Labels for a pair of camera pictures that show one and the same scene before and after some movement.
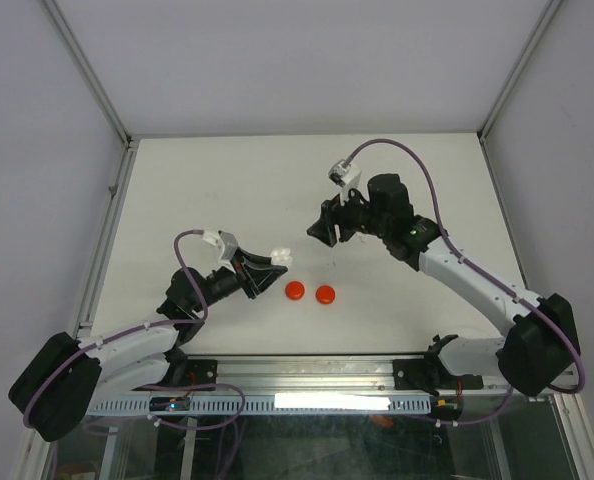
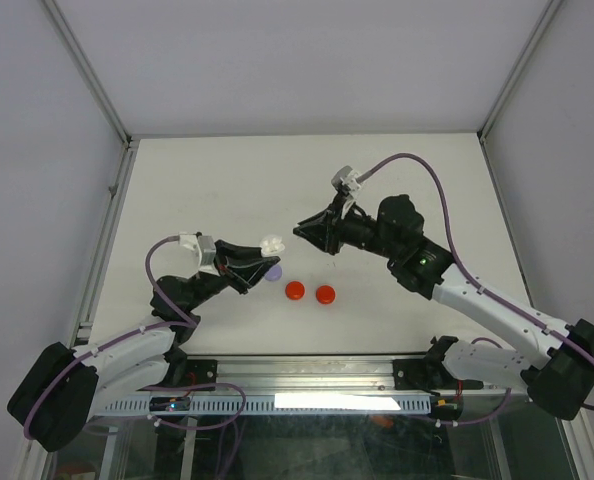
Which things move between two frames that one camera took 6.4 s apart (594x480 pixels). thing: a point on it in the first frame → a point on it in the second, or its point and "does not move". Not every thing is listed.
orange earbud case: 294,290 does not move
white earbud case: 281,256 → 271,245
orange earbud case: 325,294 does not move
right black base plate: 422,374 does not move
